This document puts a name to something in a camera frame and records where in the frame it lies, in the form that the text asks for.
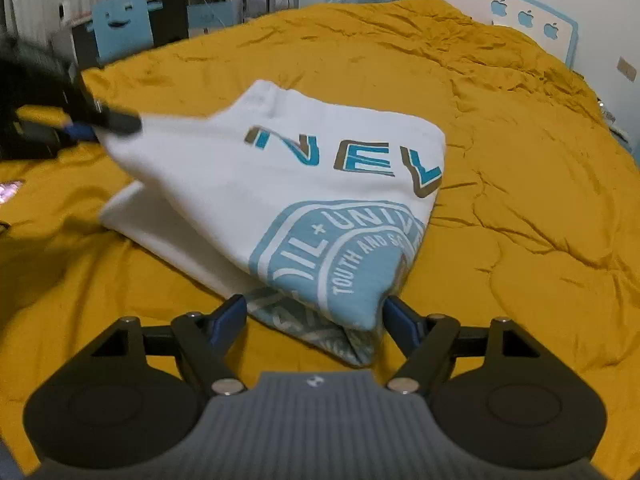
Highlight small shiny card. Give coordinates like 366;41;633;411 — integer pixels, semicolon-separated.
0;179;26;204

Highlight white printed sweatshirt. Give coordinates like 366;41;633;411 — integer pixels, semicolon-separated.
98;78;447;369

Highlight blue nightstand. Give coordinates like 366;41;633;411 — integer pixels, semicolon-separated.
596;96;640;163

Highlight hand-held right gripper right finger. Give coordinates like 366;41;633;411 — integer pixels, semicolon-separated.
383;295;542;397

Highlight yellow quilted blanket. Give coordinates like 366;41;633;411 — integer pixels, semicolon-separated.
0;0;640;463

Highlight white and blue headboard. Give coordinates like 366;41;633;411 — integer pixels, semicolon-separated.
327;0;581;70

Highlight blue smiling-face chair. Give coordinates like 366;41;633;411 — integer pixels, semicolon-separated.
86;0;164;67

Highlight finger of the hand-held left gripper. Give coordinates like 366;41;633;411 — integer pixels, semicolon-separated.
69;62;144;137
59;122;103;145

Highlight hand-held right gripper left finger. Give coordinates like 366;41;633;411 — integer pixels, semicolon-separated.
91;294;249;397

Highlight white curtain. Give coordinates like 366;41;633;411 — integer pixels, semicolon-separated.
0;0;68;37

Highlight cluttered desk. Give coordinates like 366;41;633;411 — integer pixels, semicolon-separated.
50;0;246;68

